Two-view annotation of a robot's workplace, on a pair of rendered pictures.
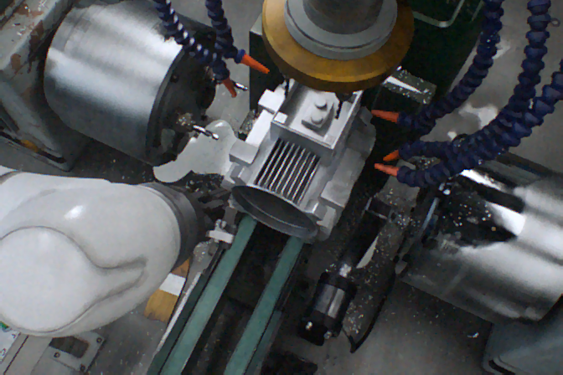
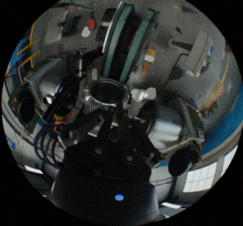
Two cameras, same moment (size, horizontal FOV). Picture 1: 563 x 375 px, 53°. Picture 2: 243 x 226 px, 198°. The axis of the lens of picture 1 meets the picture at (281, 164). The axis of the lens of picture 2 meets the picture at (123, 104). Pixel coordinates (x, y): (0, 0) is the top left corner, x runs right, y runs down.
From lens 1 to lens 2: 0.63 m
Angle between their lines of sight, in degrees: 24
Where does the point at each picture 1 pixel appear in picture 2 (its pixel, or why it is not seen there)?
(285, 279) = (105, 63)
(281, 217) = (110, 83)
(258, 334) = (111, 44)
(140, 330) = (156, 45)
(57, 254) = not seen: outside the picture
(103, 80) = (166, 137)
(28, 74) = (184, 131)
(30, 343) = (201, 45)
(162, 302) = (151, 52)
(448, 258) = (50, 90)
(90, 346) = (171, 43)
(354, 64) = not seen: hidden behind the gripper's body
